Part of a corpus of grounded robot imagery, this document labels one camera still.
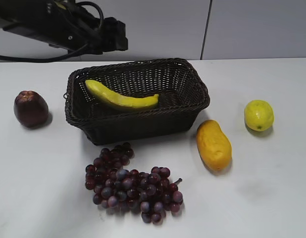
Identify dark red grape bunch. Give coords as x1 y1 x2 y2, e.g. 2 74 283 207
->
85 142 184 224

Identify black cable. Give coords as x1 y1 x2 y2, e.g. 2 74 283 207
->
0 1 105 63

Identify yellow banana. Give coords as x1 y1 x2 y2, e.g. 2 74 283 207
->
85 79 159 111

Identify yellow lemon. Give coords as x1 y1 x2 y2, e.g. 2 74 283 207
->
244 100 274 132

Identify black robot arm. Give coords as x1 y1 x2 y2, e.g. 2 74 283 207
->
0 0 128 55

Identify black wicker basket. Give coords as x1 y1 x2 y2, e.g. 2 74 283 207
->
65 58 210 145

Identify dark red apple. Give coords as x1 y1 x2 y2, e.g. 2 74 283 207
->
14 91 49 128

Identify orange-yellow mango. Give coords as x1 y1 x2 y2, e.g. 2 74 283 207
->
196 119 232 172

